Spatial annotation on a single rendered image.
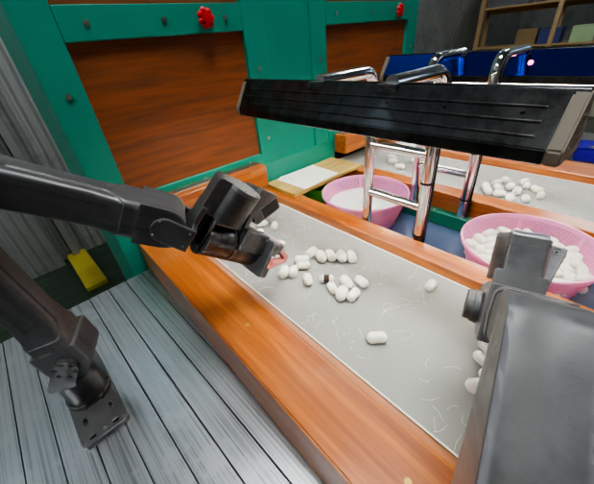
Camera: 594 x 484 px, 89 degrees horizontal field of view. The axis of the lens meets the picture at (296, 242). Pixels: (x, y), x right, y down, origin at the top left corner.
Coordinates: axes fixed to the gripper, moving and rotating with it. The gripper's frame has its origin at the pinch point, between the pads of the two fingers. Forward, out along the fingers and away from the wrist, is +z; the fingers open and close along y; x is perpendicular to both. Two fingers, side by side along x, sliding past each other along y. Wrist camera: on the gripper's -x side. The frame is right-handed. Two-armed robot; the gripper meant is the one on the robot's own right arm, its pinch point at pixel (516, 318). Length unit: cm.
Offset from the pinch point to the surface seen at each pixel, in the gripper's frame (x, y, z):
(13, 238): 88, 237, -32
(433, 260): -3.5, 17.2, 3.2
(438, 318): 5.9, 9.6, -4.1
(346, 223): -3.7, 41.1, 3.5
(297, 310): 16.5, 29.3, -16.5
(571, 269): -13.5, -2.8, 18.4
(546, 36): -419, 168, 471
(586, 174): -48, 5, 56
